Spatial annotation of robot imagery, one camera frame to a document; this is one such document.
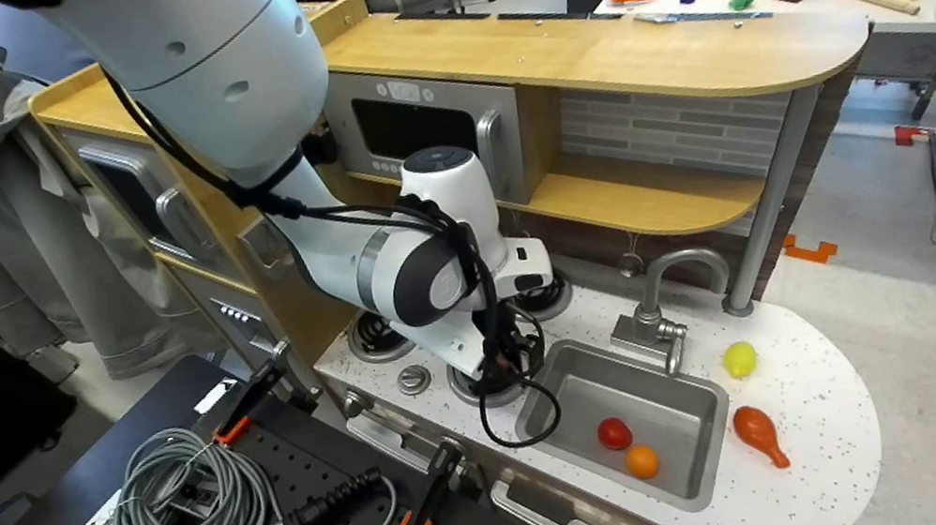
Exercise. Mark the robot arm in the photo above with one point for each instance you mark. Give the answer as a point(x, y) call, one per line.
point(227, 75)

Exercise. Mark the burner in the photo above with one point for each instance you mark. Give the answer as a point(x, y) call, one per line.
point(372, 340)
point(466, 389)
point(548, 298)

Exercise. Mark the red toy tomato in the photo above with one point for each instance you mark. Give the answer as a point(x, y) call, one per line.
point(614, 434)

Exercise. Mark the sink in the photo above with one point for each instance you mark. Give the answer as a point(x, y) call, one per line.
point(644, 404)

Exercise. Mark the yellow toy lemon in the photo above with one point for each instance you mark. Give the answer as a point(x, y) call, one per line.
point(739, 360)

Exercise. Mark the wooden toy kitchen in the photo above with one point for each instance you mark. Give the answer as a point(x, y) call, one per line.
point(604, 54)

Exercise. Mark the orange toy fruit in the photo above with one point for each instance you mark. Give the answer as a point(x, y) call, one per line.
point(641, 462)

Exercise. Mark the microwave door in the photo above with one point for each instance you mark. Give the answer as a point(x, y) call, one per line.
point(422, 99)

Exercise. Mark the white table with toys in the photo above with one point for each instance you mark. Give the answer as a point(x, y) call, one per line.
point(899, 52)

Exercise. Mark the orange toy chicken drumstick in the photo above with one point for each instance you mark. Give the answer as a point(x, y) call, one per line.
point(755, 431)

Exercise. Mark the black clamp with orange trigger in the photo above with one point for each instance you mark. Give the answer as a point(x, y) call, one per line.
point(248, 399)
point(423, 507)

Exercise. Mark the toy kitchen side door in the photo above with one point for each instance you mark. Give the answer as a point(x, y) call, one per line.
point(133, 195)

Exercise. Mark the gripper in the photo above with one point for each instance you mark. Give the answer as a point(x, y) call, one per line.
point(511, 360)

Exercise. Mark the tap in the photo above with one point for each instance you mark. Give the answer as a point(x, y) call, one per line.
point(668, 267)

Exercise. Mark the person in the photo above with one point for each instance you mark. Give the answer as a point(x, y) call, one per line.
point(52, 275)

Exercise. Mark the stove knob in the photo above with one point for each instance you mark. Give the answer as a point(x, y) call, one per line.
point(413, 379)
point(352, 403)

